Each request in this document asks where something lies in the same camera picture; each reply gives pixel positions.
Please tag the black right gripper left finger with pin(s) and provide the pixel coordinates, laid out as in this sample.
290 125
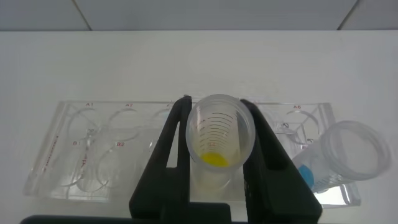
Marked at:
155 186

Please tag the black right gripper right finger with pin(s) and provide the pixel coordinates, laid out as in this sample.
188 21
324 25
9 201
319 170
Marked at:
280 193

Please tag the test tube with yellow pigment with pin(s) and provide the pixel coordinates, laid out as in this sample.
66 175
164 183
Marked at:
217 137

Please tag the clear acrylic test tube rack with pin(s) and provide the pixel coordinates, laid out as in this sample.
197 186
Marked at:
93 149

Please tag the test tube with blue pigment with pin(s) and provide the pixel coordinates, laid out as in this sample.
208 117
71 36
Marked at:
354 149

